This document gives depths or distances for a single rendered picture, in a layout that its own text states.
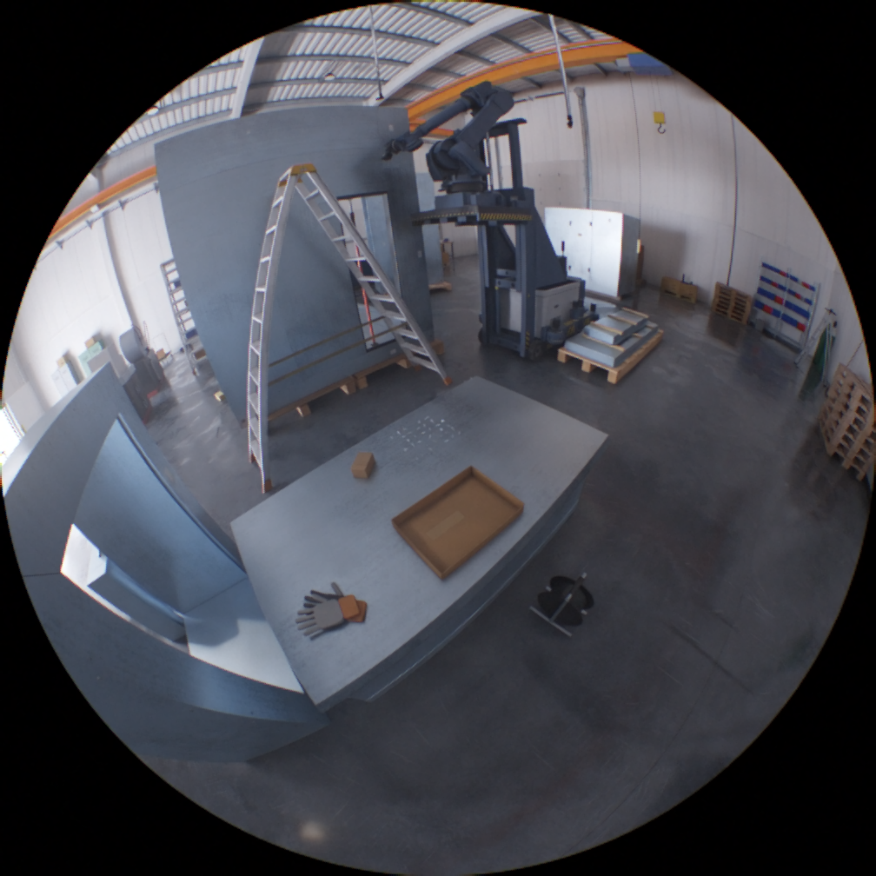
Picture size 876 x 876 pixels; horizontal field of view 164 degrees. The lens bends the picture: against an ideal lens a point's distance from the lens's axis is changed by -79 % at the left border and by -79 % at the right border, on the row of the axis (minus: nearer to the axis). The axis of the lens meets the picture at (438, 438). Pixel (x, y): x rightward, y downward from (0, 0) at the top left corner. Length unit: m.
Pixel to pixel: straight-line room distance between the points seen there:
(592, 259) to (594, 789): 8.24
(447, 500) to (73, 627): 1.29
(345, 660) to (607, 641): 1.30
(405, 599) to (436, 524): 0.32
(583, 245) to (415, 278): 5.13
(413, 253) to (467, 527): 3.12
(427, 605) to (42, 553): 1.08
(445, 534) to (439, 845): 1.57
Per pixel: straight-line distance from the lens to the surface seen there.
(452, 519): 1.21
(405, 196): 3.71
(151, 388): 7.84
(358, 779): 1.79
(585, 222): 7.97
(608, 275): 7.79
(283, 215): 2.39
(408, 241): 3.68
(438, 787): 1.71
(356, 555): 1.21
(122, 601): 2.20
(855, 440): 5.34
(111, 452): 1.59
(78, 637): 0.80
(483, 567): 1.11
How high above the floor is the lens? 1.65
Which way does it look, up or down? 39 degrees down
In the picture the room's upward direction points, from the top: 7 degrees counter-clockwise
